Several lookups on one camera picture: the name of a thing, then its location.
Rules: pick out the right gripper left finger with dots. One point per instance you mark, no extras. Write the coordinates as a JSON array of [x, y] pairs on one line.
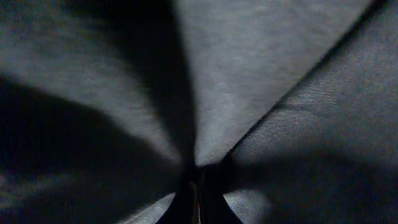
[[184, 207]]

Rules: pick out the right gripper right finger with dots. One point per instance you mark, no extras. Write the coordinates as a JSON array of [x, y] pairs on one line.
[[213, 206]]

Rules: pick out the navy blue shorts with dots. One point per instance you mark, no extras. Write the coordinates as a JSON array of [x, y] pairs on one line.
[[109, 107]]

